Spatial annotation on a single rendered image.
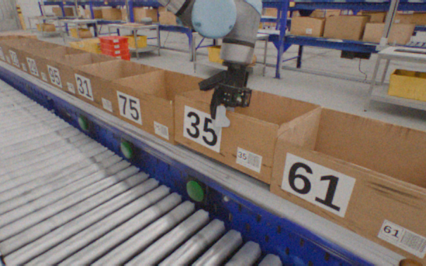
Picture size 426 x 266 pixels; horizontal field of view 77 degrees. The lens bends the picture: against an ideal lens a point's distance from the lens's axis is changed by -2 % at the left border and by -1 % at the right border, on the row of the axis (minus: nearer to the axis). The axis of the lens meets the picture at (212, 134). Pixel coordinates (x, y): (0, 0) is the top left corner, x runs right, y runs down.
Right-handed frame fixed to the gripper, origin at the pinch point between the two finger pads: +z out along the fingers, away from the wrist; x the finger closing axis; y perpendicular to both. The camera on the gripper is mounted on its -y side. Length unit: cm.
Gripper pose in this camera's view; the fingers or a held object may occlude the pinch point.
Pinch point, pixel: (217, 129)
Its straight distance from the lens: 80.7
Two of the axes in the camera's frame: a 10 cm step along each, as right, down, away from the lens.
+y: 7.5, 3.0, -5.9
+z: -1.6, 9.5, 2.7
